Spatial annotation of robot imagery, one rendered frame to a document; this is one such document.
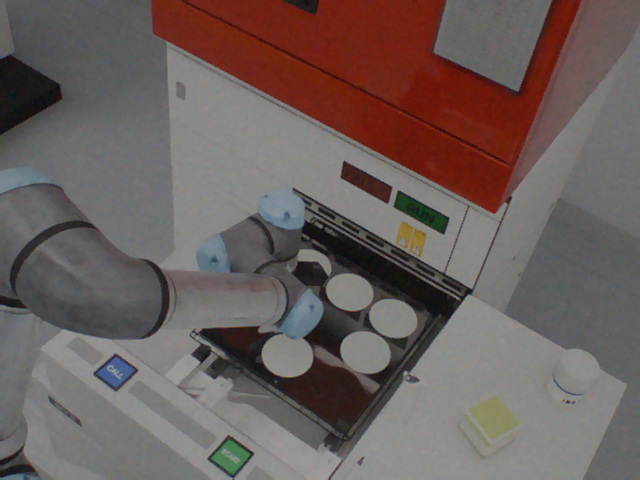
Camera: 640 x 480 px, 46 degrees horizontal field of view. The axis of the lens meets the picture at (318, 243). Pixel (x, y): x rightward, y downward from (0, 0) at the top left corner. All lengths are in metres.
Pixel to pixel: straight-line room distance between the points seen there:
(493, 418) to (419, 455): 0.14
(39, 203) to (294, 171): 0.86
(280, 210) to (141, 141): 2.12
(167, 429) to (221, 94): 0.74
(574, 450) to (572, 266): 1.76
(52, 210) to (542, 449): 0.93
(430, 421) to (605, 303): 1.78
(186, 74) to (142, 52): 2.09
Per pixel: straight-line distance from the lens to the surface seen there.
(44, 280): 0.85
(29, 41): 3.95
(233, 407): 1.45
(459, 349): 1.49
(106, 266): 0.85
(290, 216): 1.22
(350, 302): 1.59
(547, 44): 1.18
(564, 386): 1.44
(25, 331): 1.01
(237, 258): 1.19
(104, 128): 3.39
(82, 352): 1.45
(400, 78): 1.32
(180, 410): 1.36
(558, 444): 1.45
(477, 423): 1.33
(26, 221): 0.89
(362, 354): 1.52
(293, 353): 1.50
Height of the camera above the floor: 2.14
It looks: 47 degrees down
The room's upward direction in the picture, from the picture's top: 9 degrees clockwise
